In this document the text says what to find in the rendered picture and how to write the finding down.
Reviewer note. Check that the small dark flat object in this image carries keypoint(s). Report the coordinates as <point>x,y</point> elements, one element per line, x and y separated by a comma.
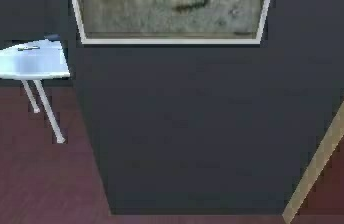
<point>28,48</point>

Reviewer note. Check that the white framed wall picture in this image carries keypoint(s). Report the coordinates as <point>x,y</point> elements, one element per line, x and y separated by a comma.
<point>170,18</point>

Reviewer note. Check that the tan wooden door frame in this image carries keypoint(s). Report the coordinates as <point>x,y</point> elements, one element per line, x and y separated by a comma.
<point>326,146</point>

